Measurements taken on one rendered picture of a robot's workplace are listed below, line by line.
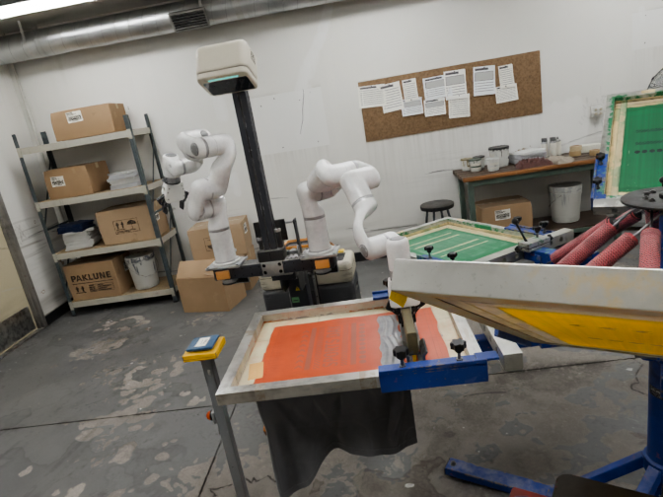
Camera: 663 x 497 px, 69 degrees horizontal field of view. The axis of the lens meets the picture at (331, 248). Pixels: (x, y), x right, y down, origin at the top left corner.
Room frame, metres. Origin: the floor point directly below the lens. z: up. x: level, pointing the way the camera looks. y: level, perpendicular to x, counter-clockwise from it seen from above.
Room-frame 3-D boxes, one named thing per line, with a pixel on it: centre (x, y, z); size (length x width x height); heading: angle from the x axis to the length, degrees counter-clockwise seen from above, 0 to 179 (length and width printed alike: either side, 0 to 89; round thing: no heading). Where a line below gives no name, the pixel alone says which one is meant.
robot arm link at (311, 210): (2.07, 0.04, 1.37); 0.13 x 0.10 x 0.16; 115
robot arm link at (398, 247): (1.54, -0.20, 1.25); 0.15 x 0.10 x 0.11; 25
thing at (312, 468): (1.32, 0.06, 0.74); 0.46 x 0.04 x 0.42; 84
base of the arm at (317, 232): (2.08, 0.05, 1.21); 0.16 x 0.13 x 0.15; 170
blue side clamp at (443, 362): (1.22, -0.22, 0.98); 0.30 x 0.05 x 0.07; 84
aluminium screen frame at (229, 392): (1.52, -0.01, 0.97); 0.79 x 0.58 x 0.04; 84
